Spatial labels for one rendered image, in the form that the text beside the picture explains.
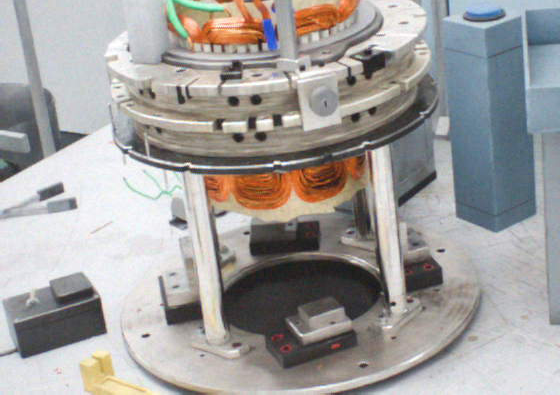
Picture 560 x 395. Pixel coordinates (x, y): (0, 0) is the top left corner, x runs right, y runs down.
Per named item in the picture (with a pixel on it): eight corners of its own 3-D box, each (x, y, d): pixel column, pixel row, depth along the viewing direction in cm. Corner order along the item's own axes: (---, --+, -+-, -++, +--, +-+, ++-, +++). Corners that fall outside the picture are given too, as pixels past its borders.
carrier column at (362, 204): (353, 246, 143) (334, 74, 135) (363, 236, 145) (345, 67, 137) (372, 249, 142) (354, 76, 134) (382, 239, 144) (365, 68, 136)
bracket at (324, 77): (297, 125, 111) (290, 70, 109) (335, 117, 112) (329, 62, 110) (303, 132, 109) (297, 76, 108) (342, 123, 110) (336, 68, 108)
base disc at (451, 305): (47, 354, 129) (45, 347, 129) (247, 203, 159) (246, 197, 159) (375, 435, 110) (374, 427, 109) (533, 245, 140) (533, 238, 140)
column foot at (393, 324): (365, 330, 125) (364, 322, 125) (402, 301, 130) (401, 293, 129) (389, 337, 123) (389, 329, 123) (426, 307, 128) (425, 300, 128)
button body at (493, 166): (496, 233, 146) (484, 28, 137) (455, 217, 152) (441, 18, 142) (537, 213, 150) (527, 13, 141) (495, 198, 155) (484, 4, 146)
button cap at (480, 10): (484, 21, 139) (483, 12, 138) (459, 15, 142) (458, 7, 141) (509, 12, 141) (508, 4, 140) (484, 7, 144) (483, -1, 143)
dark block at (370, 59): (350, 72, 113) (347, 50, 112) (368, 64, 115) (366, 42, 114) (367, 76, 112) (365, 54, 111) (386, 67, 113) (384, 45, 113)
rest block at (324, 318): (286, 328, 124) (283, 309, 123) (335, 312, 126) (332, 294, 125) (302, 346, 121) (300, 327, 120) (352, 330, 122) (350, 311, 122)
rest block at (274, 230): (296, 239, 143) (294, 222, 142) (250, 243, 143) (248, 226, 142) (298, 224, 146) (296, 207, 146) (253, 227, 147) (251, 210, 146)
